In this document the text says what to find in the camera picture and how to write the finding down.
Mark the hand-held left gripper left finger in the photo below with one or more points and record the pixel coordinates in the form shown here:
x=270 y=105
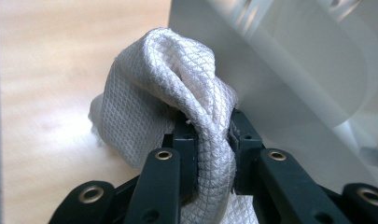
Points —
x=165 y=186

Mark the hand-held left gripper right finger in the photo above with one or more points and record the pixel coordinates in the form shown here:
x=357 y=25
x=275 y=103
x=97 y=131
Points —
x=270 y=186

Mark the white cloth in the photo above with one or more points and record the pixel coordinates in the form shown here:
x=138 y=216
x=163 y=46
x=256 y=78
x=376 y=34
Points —
x=165 y=77

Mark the expandable grey metal bookend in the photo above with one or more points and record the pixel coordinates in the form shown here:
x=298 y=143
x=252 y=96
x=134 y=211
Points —
x=286 y=77

